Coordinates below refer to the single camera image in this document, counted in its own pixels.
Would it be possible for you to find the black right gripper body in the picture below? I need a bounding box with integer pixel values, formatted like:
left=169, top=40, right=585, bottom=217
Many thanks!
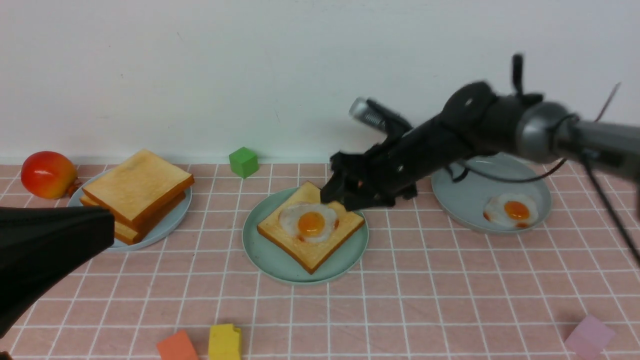
left=330, top=118, right=475, bottom=211

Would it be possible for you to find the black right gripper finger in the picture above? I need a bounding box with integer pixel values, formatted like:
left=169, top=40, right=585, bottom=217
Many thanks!
left=320, top=172, right=361, bottom=205

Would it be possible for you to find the fried egg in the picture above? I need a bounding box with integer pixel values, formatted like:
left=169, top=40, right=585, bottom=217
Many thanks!
left=278, top=202, right=339, bottom=244
left=483, top=193, right=539, bottom=229

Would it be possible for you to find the toast slice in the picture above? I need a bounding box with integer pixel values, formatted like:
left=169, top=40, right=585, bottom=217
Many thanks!
left=80, top=191, right=186, bottom=230
left=256, top=181, right=365, bottom=275
left=114, top=193, right=185, bottom=245
left=82, top=149, right=195, bottom=220

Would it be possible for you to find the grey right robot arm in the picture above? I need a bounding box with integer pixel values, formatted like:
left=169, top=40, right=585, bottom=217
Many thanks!
left=320, top=54, right=639, bottom=211

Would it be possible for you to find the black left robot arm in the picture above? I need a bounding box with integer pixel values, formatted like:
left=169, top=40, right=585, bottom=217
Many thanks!
left=0, top=206, right=115, bottom=337

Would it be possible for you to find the green cube block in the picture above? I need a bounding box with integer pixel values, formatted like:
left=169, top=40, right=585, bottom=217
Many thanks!
left=228, top=146, right=259, bottom=179

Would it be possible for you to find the teal centre plate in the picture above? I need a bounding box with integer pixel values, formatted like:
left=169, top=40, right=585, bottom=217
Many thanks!
left=242, top=187, right=370, bottom=285

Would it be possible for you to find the grey egg plate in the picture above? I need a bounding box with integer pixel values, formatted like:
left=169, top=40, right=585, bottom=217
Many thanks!
left=431, top=164, right=553, bottom=235

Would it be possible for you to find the light blue bread plate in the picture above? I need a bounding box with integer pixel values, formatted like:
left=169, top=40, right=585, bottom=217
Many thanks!
left=68, top=152, right=195, bottom=251

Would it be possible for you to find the yellow block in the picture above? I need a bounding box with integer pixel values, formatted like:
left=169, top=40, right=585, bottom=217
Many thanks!
left=208, top=323, right=243, bottom=360

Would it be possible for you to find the orange block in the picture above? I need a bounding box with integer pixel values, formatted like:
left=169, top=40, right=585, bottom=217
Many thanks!
left=156, top=330, right=199, bottom=360

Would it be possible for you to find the pink block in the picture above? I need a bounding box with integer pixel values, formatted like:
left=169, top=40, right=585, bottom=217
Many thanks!
left=564, top=314, right=617, bottom=360

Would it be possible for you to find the red yellow apple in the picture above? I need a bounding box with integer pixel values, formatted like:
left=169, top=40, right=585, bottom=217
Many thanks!
left=20, top=150, right=82, bottom=199

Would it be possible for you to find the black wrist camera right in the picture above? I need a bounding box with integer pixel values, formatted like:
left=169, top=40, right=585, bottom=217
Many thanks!
left=349, top=96, right=414, bottom=138

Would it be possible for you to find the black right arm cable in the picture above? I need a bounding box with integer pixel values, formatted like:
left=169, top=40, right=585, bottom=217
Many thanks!
left=445, top=82, right=640, bottom=266

